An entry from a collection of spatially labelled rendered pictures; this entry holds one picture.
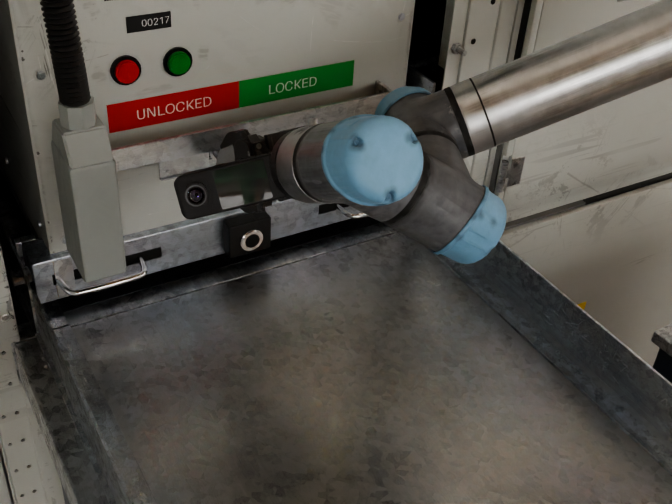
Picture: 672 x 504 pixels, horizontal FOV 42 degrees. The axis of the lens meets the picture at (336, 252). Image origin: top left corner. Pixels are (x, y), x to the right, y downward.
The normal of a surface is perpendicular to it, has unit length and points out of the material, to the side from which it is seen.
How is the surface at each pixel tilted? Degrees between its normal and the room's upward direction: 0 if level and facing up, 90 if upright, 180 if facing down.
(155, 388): 0
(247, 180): 66
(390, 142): 60
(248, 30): 90
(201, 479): 0
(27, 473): 90
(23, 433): 90
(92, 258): 90
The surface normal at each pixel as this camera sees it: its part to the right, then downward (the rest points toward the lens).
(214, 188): -0.06, 0.21
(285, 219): 0.50, 0.53
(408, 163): 0.46, 0.06
